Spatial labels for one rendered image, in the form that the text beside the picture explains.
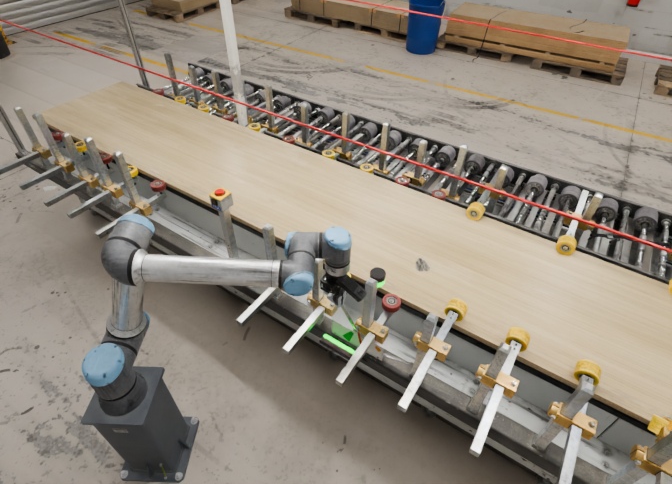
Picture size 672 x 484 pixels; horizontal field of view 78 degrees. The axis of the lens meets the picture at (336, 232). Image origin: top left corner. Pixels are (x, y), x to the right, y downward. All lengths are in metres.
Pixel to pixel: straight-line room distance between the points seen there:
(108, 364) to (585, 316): 1.92
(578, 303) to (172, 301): 2.44
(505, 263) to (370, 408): 1.11
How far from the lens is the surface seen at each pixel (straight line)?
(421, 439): 2.53
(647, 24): 8.29
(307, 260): 1.31
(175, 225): 2.71
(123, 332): 1.91
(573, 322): 2.00
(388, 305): 1.79
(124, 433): 2.16
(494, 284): 2.00
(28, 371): 3.19
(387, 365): 1.87
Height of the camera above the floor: 2.31
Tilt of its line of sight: 42 degrees down
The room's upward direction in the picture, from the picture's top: 1 degrees clockwise
